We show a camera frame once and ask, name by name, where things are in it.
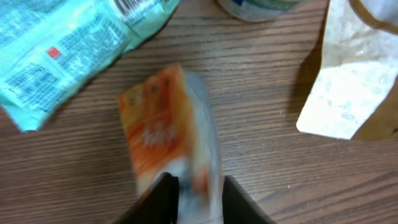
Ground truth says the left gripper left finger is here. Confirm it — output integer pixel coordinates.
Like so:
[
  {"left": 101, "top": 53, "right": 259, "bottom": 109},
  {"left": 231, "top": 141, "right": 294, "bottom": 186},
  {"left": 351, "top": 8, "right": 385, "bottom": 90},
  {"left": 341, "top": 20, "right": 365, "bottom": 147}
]
[{"left": 114, "top": 173, "right": 179, "bottom": 224}]

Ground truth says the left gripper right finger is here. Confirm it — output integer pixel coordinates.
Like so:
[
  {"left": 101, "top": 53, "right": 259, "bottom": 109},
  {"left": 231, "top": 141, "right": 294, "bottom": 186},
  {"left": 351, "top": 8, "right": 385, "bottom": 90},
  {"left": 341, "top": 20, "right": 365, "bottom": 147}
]
[{"left": 223, "top": 175, "right": 276, "bottom": 224}]

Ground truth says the orange white small box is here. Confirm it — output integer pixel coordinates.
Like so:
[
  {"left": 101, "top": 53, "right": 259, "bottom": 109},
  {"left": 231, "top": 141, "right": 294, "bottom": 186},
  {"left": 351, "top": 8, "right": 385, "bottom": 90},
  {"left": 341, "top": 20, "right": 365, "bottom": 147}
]
[{"left": 118, "top": 63, "right": 224, "bottom": 223}]

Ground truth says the brown white snack bag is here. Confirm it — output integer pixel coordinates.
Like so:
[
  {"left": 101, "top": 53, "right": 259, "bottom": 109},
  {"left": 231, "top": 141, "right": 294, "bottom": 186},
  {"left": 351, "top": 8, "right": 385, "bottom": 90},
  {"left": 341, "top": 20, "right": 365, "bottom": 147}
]
[{"left": 296, "top": 0, "right": 397, "bottom": 141}]

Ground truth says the teal snack packet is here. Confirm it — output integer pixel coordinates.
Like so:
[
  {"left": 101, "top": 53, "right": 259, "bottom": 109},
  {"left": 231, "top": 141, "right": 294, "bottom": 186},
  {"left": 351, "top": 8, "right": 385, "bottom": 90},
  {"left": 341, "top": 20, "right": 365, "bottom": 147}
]
[{"left": 1, "top": 0, "right": 179, "bottom": 132}]

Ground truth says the green lid jar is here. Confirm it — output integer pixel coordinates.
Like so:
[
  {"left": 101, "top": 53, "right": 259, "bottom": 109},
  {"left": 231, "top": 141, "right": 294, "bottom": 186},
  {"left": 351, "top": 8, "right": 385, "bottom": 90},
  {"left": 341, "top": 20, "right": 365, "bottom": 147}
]
[{"left": 217, "top": 0, "right": 308, "bottom": 22}]

